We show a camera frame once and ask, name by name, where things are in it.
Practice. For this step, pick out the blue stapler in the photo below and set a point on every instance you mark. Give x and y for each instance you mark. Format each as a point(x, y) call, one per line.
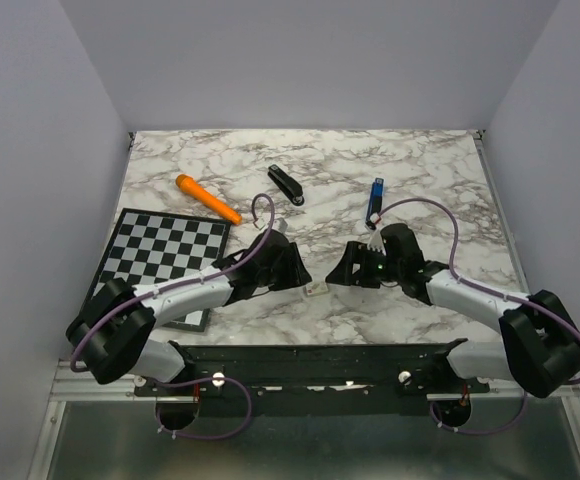
point(375, 202)

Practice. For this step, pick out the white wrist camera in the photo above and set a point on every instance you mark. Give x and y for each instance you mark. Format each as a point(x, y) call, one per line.
point(375, 242)
point(280, 225)

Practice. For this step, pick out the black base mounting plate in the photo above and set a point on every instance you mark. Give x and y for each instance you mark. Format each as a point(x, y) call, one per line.
point(320, 380)

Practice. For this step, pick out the aluminium frame rail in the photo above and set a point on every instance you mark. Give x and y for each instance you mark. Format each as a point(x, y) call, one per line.
point(70, 386)

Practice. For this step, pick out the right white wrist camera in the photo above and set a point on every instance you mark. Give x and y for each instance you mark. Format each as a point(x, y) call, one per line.
point(375, 242)

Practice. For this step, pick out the black white checkerboard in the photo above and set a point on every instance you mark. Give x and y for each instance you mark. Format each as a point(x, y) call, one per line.
point(147, 247)

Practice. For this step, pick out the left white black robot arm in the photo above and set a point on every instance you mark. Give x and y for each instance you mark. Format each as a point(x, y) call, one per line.
point(111, 335)

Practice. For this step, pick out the orange plastic cylinder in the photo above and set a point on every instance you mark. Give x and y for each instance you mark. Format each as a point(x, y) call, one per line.
point(190, 187)

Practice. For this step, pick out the white staple box sleeve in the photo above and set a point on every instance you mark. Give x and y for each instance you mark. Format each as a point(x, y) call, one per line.
point(316, 289)

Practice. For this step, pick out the black stapler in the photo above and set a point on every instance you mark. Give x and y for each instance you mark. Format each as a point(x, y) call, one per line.
point(287, 185)

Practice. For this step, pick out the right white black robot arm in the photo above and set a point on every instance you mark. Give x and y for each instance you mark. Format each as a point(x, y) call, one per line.
point(537, 347)

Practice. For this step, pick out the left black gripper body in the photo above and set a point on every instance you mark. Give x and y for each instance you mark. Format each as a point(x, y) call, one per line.
point(276, 277)

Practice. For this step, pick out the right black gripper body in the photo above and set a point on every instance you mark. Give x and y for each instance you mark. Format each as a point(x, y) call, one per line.
point(375, 267)

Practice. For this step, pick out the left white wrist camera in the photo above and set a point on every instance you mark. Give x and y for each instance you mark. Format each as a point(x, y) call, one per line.
point(280, 225)

